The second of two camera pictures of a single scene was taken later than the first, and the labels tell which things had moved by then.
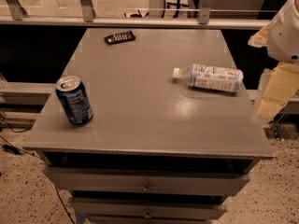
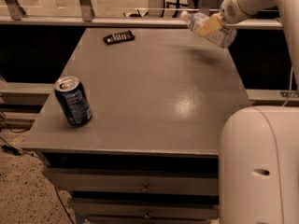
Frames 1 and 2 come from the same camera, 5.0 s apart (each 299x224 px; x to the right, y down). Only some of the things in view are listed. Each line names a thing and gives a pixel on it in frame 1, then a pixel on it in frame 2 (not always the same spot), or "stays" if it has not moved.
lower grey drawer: (147, 208) stays
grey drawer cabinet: (156, 150) stays
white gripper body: (286, 36) -> (230, 9)
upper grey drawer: (170, 180) stays
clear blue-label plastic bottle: (209, 77) -> (223, 35)
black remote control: (119, 37) stays
